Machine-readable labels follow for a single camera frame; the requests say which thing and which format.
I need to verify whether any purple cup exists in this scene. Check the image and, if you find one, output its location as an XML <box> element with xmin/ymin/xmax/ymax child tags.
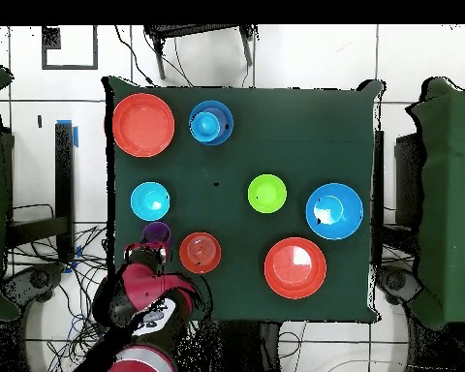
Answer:
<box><xmin>141</xmin><ymin>221</ymin><xmax>172</xmax><ymax>246</ymax></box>

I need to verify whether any green ribbed bowl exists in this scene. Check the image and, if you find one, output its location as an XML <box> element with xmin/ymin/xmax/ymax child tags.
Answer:
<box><xmin>247</xmin><ymin>173</ymin><xmax>289</xmax><ymax>215</ymax></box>

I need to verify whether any medium blue bowl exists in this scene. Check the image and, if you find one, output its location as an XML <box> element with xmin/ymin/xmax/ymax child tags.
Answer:
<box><xmin>188</xmin><ymin>99</ymin><xmax>234</xmax><ymax>147</ymax></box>

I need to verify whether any light blue ribbed bowl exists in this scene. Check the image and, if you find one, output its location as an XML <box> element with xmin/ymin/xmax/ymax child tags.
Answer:
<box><xmin>130</xmin><ymin>181</ymin><xmax>171</xmax><ymax>223</ymax></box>

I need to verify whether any small orange bowl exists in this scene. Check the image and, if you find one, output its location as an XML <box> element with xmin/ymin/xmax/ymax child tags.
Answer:
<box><xmin>178</xmin><ymin>232</ymin><xmax>223</xmax><ymax>275</ymax></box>

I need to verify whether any large orange bowl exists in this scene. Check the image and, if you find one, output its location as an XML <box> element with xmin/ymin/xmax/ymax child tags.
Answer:
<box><xmin>263</xmin><ymin>236</ymin><xmax>328</xmax><ymax>300</ymax></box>
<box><xmin>111</xmin><ymin>92</ymin><xmax>176</xmax><ymax>159</ymax></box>

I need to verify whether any blue tape strip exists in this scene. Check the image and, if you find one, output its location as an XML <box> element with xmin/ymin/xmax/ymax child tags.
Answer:
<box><xmin>56</xmin><ymin>118</ymin><xmax>79</xmax><ymax>149</ymax></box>

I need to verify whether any dark green tablecloth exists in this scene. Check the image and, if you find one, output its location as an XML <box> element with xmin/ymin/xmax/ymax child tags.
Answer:
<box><xmin>102</xmin><ymin>75</ymin><xmax>385</xmax><ymax>325</ymax></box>

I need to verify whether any large blue bowl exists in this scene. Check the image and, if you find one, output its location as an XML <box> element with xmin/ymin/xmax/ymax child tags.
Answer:
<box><xmin>305</xmin><ymin>182</ymin><xmax>365</xmax><ymax>241</ymax></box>

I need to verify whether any black metal stand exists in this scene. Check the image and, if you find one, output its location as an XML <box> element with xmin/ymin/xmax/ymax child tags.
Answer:
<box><xmin>143</xmin><ymin>24</ymin><xmax>259</xmax><ymax>81</ymax></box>

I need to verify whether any floor cable bundle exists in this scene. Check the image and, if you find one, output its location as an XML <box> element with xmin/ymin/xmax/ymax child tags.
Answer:
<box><xmin>3</xmin><ymin>224</ymin><xmax>109</xmax><ymax>372</ymax></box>

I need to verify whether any black metal frame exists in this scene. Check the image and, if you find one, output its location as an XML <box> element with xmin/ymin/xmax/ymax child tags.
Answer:
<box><xmin>372</xmin><ymin>129</ymin><xmax>427</xmax><ymax>268</ymax></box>
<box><xmin>0</xmin><ymin>121</ymin><xmax>77</xmax><ymax>264</ymax></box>

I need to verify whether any dark grey pedestal foot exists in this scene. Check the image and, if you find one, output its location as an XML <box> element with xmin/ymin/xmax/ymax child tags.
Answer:
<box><xmin>1</xmin><ymin>263</ymin><xmax>67</xmax><ymax>307</ymax></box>
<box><xmin>375</xmin><ymin>264</ymin><xmax>423</xmax><ymax>305</ymax></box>

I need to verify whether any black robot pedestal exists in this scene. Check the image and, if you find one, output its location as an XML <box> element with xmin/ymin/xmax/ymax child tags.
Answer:
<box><xmin>201</xmin><ymin>320</ymin><xmax>283</xmax><ymax>372</ymax></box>

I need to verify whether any black floor cable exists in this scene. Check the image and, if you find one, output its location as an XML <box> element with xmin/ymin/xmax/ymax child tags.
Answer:
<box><xmin>113</xmin><ymin>24</ymin><xmax>156</xmax><ymax>86</ymax></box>

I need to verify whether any black square floor frame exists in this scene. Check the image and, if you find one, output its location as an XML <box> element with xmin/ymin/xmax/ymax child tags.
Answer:
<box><xmin>41</xmin><ymin>24</ymin><xmax>99</xmax><ymax>72</ymax></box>

